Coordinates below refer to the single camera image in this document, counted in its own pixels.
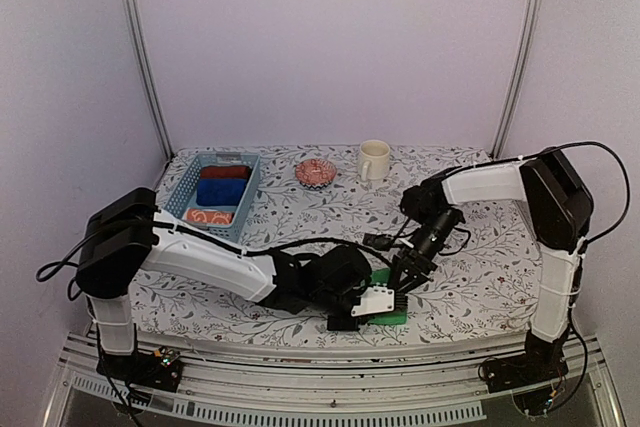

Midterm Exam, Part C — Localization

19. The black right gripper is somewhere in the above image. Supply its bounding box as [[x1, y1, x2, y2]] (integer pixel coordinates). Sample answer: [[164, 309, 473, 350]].
[[390, 207, 461, 297]]

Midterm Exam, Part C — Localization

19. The green microfibre towel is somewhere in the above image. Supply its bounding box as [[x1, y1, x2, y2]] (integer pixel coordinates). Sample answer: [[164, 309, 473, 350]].
[[367, 268, 408, 326]]

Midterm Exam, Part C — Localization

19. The orange rabbit print towel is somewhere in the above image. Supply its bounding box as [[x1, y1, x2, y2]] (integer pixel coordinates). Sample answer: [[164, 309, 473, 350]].
[[184, 208, 234, 225]]

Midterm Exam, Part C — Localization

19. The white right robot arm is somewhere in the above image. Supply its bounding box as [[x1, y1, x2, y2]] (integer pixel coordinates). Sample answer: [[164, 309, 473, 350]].
[[370, 200, 582, 346]]

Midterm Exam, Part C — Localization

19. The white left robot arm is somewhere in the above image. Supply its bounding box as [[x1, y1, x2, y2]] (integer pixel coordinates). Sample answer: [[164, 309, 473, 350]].
[[76, 188, 372, 381]]

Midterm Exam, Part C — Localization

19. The cream ceramic mug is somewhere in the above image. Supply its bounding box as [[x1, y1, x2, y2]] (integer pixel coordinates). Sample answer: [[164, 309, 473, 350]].
[[358, 140, 391, 182]]

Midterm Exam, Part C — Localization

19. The red patterned small bowl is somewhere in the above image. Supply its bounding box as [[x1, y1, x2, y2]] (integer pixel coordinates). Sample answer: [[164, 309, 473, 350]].
[[294, 158, 337, 190]]

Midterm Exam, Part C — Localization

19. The light blue plastic basket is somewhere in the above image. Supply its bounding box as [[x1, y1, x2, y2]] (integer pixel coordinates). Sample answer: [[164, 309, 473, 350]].
[[157, 151, 261, 242]]

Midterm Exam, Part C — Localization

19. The blue rolled towel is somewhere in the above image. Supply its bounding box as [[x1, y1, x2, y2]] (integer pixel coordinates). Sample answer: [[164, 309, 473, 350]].
[[196, 179, 247, 207]]

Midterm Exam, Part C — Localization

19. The red rolled towel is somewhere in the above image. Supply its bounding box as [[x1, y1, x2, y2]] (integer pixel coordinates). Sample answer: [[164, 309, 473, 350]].
[[200, 165, 251, 180]]

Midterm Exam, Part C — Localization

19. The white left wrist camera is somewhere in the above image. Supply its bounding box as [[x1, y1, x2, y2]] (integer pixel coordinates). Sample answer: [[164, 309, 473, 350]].
[[351, 286, 408, 318]]

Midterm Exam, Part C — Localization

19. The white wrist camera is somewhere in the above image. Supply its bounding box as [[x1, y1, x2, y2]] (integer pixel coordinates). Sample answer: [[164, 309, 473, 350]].
[[351, 286, 408, 318], [362, 233, 413, 251]]

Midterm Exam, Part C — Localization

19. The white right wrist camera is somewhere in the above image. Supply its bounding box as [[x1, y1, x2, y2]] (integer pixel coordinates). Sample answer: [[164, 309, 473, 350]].
[[362, 233, 413, 251]]

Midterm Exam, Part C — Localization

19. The aluminium front rail frame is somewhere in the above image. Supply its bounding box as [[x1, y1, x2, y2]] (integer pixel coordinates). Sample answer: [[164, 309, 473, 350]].
[[40, 333, 627, 426]]

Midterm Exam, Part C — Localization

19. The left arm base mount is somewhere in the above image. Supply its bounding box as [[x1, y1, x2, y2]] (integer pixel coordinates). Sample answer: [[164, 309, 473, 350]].
[[97, 347, 184, 393]]

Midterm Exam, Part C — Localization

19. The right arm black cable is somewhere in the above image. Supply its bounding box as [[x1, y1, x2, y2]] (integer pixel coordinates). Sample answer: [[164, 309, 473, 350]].
[[364, 141, 630, 388]]

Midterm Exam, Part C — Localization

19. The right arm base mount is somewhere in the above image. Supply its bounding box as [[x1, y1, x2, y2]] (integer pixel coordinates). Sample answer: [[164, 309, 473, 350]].
[[478, 327, 570, 393]]

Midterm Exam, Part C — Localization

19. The aluminium right corner post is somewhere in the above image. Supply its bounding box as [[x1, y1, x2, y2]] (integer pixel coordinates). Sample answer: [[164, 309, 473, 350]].
[[490, 0, 543, 158]]

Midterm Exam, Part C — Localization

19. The aluminium corner post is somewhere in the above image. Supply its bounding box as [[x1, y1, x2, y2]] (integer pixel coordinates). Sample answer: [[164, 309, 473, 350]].
[[122, 0, 174, 161], [490, 0, 543, 158]]

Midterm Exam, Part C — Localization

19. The aluminium left corner post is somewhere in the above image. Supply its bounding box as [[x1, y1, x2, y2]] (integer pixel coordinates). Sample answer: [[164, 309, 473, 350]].
[[122, 0, 174, 161]]

